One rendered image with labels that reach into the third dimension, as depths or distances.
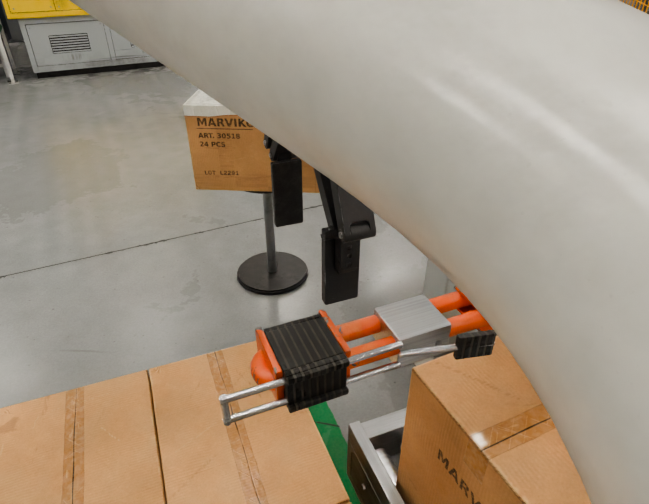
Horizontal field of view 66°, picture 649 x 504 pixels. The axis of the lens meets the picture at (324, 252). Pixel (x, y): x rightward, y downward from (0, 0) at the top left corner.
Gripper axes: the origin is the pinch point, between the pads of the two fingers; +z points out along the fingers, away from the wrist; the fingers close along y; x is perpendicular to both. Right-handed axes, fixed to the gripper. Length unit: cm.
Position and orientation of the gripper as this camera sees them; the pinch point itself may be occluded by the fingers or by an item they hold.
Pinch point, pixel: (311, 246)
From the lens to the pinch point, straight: 46.3
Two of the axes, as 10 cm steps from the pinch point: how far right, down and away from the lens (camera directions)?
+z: 0.0, 8.4, 5.5
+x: -9.3, 2.0, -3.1
